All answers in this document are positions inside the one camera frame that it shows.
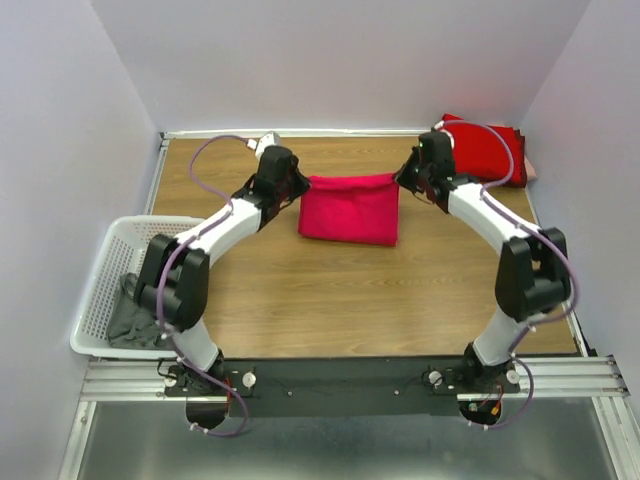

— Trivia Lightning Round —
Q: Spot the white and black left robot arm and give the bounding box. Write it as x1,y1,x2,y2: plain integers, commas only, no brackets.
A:
134,144,310,395

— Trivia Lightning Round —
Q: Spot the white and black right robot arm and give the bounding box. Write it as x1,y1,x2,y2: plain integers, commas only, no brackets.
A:
394,130,572,392

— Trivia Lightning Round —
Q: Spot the folded light pink t shirt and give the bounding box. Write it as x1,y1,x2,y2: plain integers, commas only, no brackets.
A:
524,157,538,183

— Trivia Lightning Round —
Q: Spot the white plastic laundry basket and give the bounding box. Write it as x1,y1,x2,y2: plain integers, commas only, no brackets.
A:
70,215,202,361

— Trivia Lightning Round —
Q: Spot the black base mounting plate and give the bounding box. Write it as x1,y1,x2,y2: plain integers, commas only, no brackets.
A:
164,355,520,418

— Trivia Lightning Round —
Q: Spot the grey t shirt in basket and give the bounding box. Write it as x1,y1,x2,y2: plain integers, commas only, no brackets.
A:
106,273,167,350

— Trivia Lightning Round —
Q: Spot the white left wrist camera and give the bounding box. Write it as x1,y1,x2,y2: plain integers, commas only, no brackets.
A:
246,131,281,160

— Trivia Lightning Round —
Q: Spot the aluminium frame rail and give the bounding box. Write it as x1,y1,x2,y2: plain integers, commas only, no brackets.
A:
81,357,629,402

